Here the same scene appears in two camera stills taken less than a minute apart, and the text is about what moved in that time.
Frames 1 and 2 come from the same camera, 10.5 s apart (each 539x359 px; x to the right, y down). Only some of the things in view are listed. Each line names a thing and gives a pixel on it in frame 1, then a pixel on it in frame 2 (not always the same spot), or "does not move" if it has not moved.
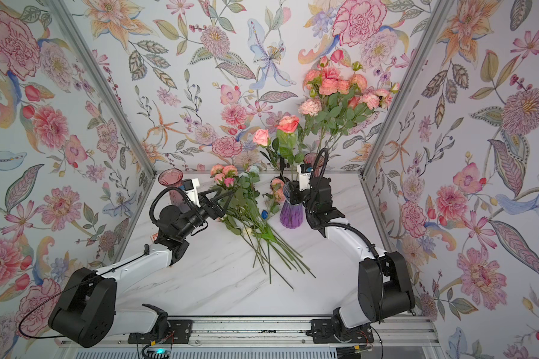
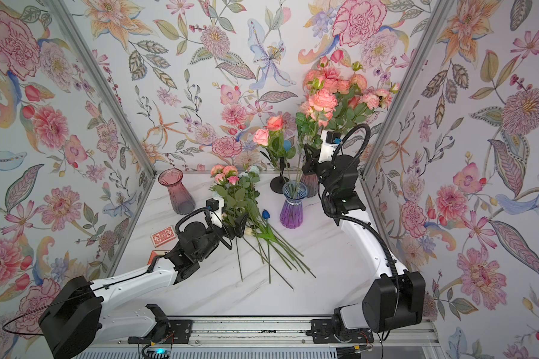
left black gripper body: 194,219 → 213,235
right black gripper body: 307,200 → 326,178
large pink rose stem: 261,137 does not move
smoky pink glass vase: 173,177 does not move
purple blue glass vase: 291,215 does not move
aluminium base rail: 266,331 does not move
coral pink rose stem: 290,140 → 276,143
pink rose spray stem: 277,197 → 317,109
